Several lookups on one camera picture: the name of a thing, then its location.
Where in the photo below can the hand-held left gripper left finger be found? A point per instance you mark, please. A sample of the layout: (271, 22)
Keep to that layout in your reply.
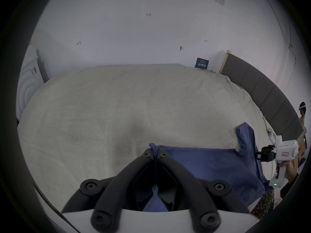
(114, 190)

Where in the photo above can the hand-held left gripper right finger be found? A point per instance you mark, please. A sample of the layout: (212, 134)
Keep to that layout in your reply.
(194, 190)

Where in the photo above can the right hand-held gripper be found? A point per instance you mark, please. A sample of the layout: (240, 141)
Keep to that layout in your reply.
(286, 152)

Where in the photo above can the dark blue shirt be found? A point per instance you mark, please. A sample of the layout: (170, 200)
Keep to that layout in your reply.
(213, 164)

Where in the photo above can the person's right hand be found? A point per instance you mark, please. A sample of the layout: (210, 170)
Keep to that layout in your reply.
(288, 170)

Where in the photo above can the white phone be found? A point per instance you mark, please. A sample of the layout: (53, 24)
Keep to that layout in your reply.
(271, 133)

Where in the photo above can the person's legs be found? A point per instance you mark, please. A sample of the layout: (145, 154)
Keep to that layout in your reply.
(263, 201)

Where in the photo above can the grey padded headboard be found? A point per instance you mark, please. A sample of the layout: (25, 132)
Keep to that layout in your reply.
(267, 91)

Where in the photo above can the bed with beige sheet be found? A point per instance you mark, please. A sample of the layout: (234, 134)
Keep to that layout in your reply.
(116, 110)

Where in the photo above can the small blue sign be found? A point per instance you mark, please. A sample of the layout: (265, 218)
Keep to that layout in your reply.
(202, 63)

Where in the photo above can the white washing machine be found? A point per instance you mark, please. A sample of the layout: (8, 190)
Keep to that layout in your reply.
(28, 81)

